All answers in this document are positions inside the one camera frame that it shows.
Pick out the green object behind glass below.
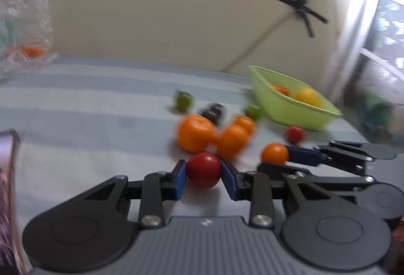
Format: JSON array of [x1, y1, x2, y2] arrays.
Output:
[[360, 93, 393, 133]]

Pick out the smartphone in clear case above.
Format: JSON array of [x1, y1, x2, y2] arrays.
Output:
[[0, 129, 26, 275]]

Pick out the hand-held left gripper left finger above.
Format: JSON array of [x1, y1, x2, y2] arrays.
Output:
[[83, 160, 187, 229]]

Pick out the green cherry tomato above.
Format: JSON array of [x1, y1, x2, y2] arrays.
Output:
[[245, 105, 262, 120], [174, 90, 193, 112]]

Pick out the black tape cross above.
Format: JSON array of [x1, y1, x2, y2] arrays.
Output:
[[277, 0, 329, 39]]

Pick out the orange cherry tomato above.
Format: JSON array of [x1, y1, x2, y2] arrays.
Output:
[[261, 143, 289, 164]]

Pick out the large mandarin orange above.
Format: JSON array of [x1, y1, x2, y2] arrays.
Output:
[[176, 114, 218, 154]]

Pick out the striped blue cloth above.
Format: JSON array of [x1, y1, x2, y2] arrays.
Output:
[[0, 56, 371, 275]]

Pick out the patterned frosted glass door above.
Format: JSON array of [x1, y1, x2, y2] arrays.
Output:
[[328, 0, 404, 149]]

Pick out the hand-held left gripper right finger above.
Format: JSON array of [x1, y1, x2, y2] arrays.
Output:
[[220, 161, 329, 228]]

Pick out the grey wall cable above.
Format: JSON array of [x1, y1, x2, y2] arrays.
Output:
[[222, 17, 295, 73]]

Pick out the clear plastic bag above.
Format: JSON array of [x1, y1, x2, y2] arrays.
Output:
[[0, 0, 59, 74]]

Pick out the yellow round fruit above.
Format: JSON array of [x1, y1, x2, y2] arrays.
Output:
[[294, 88, 322, 108]]

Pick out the red cherry tomato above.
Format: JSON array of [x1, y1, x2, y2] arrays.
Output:
[[286, 125, 306, 144], [186, 152, 222, 189]]

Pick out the dark purple plum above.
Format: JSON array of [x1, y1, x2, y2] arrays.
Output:
[[200, 103, 225, 123]]

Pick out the light green plastic bowl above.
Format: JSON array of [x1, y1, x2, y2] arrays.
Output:
[[249, 65, 344, 132]]

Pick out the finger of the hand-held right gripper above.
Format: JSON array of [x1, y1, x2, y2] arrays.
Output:
[[286, 141, 374, 173], [257, 162, 376, 192]]

